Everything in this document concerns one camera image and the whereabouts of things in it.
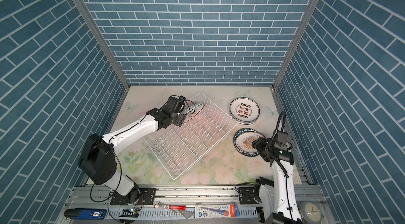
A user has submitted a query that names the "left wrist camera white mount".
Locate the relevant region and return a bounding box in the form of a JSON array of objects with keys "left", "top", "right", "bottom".
[{"left": 177, "top": 96, "right": 186, "bottom": 105}]

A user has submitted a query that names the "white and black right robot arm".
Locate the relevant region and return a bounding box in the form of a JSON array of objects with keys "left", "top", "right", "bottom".
[{"left": 252, "top": 137, "right": 302, "bottom": 224}]

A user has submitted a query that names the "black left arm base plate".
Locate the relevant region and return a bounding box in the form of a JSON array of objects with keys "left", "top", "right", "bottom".
[{"left": 111, "top": 188, "right": 157, "bottom": 206}]

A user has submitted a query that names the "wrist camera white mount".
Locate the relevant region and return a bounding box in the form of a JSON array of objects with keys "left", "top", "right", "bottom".
[
  {"left": 177, "top": 96, "right": 186, "bottom": 105},
  {"left": 272, "top": 111, "right": 288, "bottom": 150}
]

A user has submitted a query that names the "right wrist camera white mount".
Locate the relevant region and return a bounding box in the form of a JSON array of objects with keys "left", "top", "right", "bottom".
[{"left": 272, "top": 111, "right": 288, "bottom": 150}]

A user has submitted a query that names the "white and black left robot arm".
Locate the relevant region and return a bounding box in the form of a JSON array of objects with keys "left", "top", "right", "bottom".
[{"left": 78, "top": 96, "right": 188, "bottom": 205}]

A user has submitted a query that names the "blue black handheld device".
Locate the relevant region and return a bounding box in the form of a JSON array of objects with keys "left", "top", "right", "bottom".
[{"left": 63, "top": 208, "right": 107, "bottom": 220}]

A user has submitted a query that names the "white wire dish rack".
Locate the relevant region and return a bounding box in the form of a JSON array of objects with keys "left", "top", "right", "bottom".
[{"left": 144, "top": 93, "right": 237, "bottom": 180}]

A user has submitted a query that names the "aluminium rail frame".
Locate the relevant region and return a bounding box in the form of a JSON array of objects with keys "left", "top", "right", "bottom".
[{"left": 55, "top": 184, "right": 333, "bottom": 224}]

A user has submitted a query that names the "blue white red box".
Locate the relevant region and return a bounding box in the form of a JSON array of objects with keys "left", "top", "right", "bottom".
[{"left": 194, "top": 204, "right": 240, "bottom": 219}]

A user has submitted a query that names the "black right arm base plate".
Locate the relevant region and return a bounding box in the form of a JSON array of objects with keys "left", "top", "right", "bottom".
[{"left": 236, "top": 187, "right": 262, "bottom": 205}]

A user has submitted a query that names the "white slotted cable duct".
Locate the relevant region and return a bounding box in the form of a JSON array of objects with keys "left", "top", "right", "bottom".
[{"left": 118, "top": 206, "right": 258, "bottom": 220}]

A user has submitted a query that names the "white analog clock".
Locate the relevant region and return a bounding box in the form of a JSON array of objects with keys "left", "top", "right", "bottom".
[{"left": 298, "top": 201, "right": 323, "bottom": 224}]

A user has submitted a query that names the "small circuit board left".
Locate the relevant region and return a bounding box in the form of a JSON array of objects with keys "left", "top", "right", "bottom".
[{"left": 120, "top": 209, "right": 139, "bottom": 218}]

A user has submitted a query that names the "red marker pen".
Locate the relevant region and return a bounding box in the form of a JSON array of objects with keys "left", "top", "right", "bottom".
[{"left": 154, "top": 205, "right": 187, "bottom": 210}]

